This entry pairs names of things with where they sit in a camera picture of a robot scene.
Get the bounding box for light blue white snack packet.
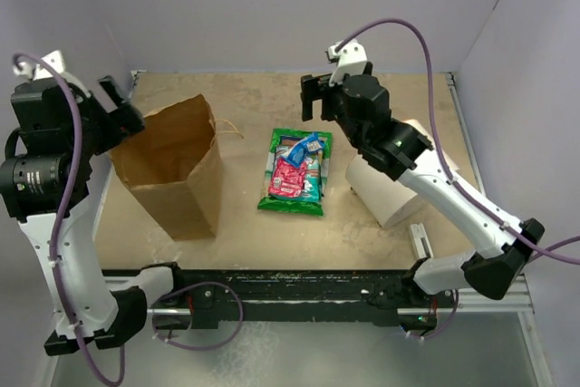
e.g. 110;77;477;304
282;132;324;168

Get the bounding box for green Chuba cassava chips bag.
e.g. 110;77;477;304
257;128;334;217

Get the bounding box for blue Burts chilli crisps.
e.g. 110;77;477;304
276;136;325;160

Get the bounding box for brown paper bag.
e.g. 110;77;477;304
110;94;244;241

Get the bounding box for red snack packet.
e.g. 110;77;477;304
268;158;307;198

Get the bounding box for teal Fox's candy bag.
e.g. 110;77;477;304
268;149;323;203

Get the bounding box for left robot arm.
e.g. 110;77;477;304
1;75;187;356

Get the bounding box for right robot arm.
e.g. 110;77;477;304
300;74;545;306

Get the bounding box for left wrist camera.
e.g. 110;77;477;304
13;50;66;81

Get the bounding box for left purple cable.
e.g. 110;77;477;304
12;52;126;387

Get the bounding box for purple cable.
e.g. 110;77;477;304
334;18;580;343
12;52;126;387

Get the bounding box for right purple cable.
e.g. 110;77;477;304
334;18;580;343

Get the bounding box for small aluminium bracket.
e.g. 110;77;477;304
409;223;434;259

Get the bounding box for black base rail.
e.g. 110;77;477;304
150;269;453;329

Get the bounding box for aluminium table frame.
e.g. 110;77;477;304
44;70;554;387

